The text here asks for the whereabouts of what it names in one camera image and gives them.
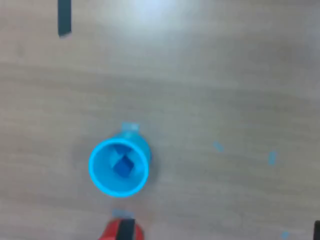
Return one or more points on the blue plastic cup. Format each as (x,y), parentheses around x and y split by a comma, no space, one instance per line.
(100,175)

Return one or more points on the small grey tape piece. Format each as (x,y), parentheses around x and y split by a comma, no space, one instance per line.
(122,213)
(130,126)
(285,235)
(272,158)
(218,146)

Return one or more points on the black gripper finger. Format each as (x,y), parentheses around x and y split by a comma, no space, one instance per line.
(126,231)
(317,231)

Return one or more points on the red plastic cup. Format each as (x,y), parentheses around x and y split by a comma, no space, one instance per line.
(110,231)

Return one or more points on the black tape strip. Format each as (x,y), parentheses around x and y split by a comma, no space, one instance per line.
(64,17)

